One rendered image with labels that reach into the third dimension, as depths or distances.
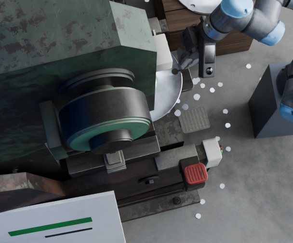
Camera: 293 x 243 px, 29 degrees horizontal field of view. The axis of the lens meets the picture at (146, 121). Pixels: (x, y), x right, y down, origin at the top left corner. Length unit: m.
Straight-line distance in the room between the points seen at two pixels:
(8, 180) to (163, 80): 0.56
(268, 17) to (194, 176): 0.52
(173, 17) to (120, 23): 1.30
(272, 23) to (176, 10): 0.86
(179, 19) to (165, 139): 0.67
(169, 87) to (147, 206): 0.80
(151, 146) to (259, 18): 0.54
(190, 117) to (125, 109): 1.32
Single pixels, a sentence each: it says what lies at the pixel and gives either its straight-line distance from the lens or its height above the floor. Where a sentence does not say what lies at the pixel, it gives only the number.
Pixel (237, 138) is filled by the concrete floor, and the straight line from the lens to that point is 2.57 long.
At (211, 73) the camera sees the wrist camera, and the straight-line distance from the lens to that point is 1.66.
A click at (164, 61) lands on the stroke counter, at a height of 1.33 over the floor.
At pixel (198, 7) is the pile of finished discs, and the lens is 2.38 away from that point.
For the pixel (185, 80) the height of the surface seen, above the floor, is 0.78.
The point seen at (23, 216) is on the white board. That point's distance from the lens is 1.97.
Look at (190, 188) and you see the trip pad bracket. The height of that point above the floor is 0.69.
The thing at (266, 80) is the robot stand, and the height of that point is 0.38.
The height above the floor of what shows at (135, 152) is 0.70.
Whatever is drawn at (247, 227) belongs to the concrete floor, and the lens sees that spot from 2.51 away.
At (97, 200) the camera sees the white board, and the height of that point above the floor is 0.55.
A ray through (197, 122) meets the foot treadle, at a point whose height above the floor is 0.16.
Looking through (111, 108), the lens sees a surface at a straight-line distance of 1.09.
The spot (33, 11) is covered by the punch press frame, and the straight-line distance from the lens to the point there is 1.10.
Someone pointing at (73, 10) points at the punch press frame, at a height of 1.50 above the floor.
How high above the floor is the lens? 2.45
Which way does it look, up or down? 73 degrees down
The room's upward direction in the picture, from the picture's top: straight up
